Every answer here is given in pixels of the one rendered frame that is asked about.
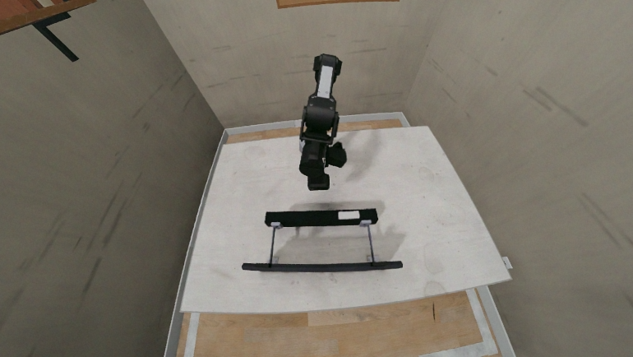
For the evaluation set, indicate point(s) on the black rectangular panel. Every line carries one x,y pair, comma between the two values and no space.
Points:
362,266

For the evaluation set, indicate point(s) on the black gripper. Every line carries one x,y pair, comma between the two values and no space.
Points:
318,183

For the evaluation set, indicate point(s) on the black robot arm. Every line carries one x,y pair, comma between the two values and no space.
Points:
320,114

